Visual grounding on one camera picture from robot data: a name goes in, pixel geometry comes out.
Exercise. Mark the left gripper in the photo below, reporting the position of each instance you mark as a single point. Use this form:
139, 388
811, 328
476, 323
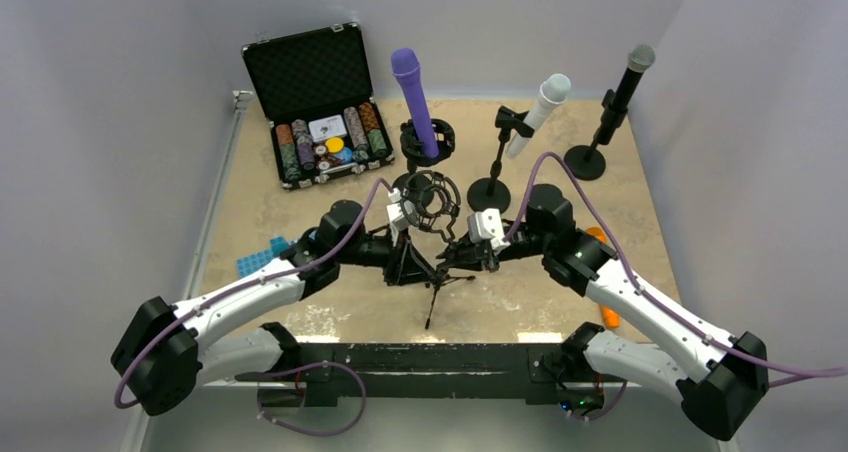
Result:
401, 272

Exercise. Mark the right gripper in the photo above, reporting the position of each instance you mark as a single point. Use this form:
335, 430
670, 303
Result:
470, 255

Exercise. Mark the black tripod shock mount stand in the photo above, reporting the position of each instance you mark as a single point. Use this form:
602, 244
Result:
430, 237

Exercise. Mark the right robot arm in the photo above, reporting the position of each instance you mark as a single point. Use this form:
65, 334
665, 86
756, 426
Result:
689, 360

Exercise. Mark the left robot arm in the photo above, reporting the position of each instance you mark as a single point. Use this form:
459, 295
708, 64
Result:
169, 349

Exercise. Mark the black clip round base stand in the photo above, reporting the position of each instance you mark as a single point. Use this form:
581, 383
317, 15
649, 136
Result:
491, 192

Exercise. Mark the white microphone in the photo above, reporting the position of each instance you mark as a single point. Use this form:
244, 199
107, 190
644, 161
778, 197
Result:
553, 92

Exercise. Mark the purple microphone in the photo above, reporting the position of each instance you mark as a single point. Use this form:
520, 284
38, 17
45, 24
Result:
406, 69

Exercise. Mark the black silver-head microphone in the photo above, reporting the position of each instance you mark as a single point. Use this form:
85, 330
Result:
639, 60

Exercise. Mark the blue building baseplate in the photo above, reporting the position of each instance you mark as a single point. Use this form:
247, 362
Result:
249, 264

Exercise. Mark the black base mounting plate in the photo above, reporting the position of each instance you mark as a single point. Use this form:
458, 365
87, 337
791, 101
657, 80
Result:
537, 374

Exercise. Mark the yellow chip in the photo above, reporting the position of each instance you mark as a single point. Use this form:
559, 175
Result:
334, 145

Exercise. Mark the white card box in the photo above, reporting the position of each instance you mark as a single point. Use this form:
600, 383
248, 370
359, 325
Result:
328, 127

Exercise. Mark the black poker chip case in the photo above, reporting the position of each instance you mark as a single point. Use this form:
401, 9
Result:
312, 75

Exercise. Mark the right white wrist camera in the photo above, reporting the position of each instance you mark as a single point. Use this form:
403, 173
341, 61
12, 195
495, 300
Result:
487, 227

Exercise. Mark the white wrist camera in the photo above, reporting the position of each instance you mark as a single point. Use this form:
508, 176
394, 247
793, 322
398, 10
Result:
401, 213
487, 227

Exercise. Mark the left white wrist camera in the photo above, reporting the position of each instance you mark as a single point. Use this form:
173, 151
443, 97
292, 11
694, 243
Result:
401, 213

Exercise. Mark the black shock mount round stand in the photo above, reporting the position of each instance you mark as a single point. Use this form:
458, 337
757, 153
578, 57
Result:
418, 186

